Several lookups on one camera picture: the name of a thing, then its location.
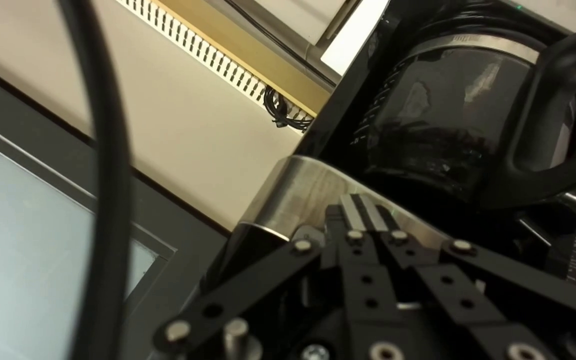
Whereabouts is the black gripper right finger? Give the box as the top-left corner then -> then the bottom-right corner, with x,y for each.
359,196 -> 553,360

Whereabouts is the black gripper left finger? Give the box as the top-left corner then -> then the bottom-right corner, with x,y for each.
327,194 -> 401,360

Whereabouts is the black coffee maker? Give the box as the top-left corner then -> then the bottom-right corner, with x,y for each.
201,0 -> 576,317

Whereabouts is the glass coffee carafe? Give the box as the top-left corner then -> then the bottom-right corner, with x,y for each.
351,33 -> 576,213

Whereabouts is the white ventilation grille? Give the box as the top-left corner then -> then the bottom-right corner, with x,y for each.
115,0 -> 266,107

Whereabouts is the dark framed monitor screen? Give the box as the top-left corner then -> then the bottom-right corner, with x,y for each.
0,81 -> 223,360

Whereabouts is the coiled black cord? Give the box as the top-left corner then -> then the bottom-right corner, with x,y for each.
259,84 -> 315,133

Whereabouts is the black cable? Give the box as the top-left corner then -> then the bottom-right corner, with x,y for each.
55,0 -> 133,360

